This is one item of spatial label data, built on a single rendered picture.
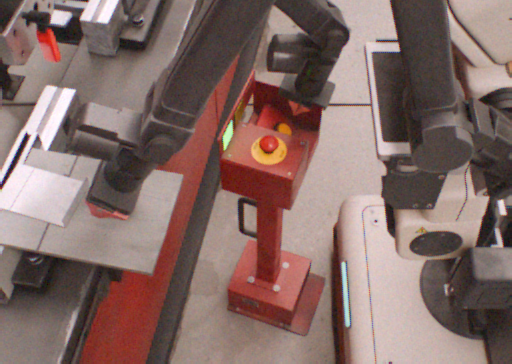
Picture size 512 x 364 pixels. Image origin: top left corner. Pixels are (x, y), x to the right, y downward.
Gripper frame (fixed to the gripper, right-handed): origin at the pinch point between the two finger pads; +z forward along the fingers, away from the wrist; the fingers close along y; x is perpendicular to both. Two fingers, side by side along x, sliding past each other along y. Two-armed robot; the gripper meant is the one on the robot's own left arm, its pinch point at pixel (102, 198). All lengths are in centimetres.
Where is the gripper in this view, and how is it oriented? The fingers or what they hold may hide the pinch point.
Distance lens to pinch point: 109.5
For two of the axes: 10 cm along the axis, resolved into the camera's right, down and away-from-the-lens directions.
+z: -4.9, 4.1, 7.7
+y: -1.9, 8.1, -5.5
